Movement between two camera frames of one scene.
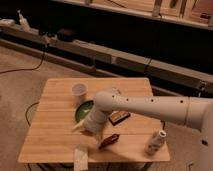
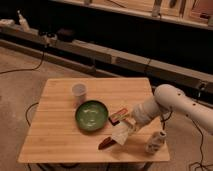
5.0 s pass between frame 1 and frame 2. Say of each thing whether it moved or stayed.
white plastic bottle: stayed
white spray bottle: stayed
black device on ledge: stayed
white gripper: moved
